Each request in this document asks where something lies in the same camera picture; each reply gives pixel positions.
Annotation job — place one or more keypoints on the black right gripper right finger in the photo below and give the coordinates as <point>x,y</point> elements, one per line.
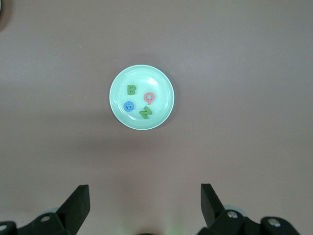
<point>220,220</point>

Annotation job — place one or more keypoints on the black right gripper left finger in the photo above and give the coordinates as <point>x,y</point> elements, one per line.
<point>68,215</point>

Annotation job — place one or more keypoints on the blue capital letter G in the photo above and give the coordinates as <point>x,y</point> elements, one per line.
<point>126,107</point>

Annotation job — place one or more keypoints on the green capital letter N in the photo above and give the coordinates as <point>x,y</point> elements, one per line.
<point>145,113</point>

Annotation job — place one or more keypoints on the green capital letter B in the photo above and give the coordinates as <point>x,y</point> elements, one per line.
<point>129,90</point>

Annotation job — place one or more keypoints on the pink capital letter Q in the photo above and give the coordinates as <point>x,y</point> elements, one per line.
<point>146,100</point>

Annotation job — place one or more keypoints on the light green plate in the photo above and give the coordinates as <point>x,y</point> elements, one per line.
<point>156,80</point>

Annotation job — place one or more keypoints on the brown table cover mat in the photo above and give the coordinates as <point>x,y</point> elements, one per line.
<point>220,36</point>

